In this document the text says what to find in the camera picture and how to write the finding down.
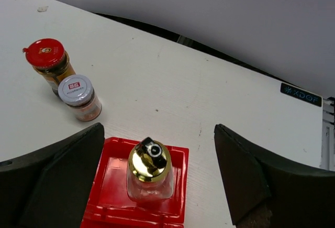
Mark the aluminium table frame rail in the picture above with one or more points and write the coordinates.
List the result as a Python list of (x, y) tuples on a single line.
[(327, 149)]

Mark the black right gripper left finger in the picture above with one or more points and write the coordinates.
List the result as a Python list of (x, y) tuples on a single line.
[(50, 187)]

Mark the red-lid sauce jar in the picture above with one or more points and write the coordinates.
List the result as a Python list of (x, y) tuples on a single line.
[(49, 58)]

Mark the black logo sticker right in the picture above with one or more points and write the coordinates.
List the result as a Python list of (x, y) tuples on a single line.
[(301, 94)]

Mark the white-lid chili jar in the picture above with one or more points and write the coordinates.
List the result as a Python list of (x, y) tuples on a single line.
[(78, 93)]

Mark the clear glass bottle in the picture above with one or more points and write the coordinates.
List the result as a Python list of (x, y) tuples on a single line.
[(149, 172)]

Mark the red plastic divided tray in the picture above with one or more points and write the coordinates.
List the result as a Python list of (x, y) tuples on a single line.
[(119, 199)]

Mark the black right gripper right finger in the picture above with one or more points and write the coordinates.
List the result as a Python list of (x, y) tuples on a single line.
[(264, 189)]

